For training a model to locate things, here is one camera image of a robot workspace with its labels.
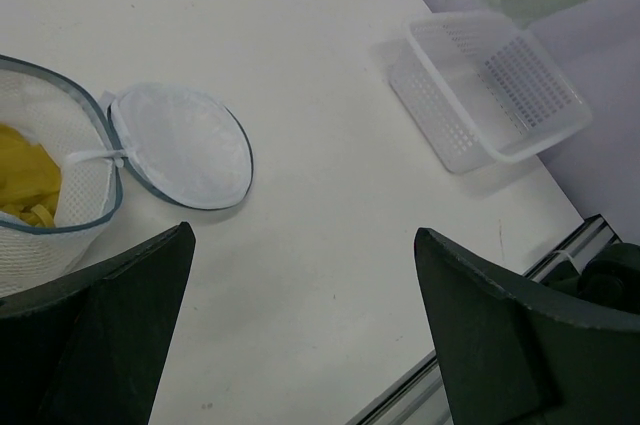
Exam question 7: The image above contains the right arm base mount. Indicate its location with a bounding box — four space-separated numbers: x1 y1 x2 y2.
541 243 639 315

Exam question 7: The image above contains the white mesh laundry bag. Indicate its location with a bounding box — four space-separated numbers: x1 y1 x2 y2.
1 56 254 296

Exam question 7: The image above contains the yellow bra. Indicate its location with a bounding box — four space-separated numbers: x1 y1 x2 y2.
1 124 61 228

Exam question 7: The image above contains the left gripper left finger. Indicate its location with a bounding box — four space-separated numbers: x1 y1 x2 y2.
1 222 195 424

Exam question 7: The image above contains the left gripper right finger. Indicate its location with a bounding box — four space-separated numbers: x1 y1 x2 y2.
414 228 639 424

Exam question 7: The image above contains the white plastic mesh basket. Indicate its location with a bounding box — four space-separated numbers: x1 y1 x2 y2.
389 11 592 174

